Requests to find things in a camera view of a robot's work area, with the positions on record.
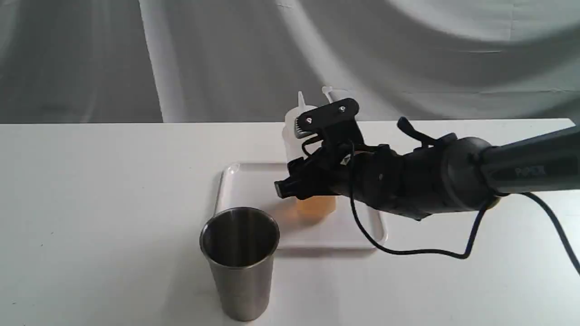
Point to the white plastic tray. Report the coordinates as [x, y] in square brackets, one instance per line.
[251, 184]

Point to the grey fabric backdrop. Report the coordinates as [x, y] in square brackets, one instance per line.
[176, 61]

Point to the stainless steel cup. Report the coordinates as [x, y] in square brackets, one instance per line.
[239, 245]

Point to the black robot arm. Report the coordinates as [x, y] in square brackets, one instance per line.
[443, 175]

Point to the translucent squeeze bottle amber liquid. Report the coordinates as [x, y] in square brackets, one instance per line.
[316, 140]

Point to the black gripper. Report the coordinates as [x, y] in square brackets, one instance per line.
[409, 185]

